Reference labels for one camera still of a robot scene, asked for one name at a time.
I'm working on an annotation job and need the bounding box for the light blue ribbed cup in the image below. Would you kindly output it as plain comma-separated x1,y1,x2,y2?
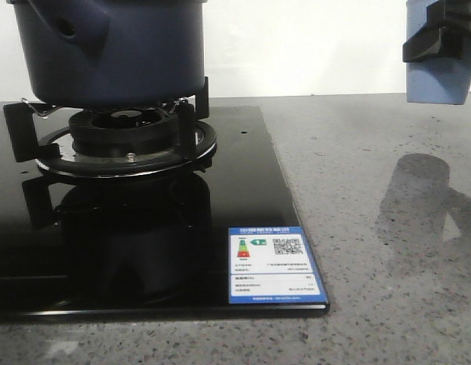
405,0,471,105

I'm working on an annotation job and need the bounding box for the black glass gas stove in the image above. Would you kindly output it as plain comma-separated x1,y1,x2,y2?
0,105,329,323

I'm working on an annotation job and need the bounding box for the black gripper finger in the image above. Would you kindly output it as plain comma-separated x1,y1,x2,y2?
402,0,471,63

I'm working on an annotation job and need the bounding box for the black pot support grate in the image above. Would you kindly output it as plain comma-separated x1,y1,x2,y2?
3,84,217,179

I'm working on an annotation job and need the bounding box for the dark blue cooking pot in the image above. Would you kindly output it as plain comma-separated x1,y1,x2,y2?
12,1,205,110

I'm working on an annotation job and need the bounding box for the blue energy label sticker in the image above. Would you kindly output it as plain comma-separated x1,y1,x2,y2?
228,227,328,306

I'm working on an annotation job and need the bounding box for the black gas burner head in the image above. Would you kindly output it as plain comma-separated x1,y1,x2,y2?
68,109,179,157

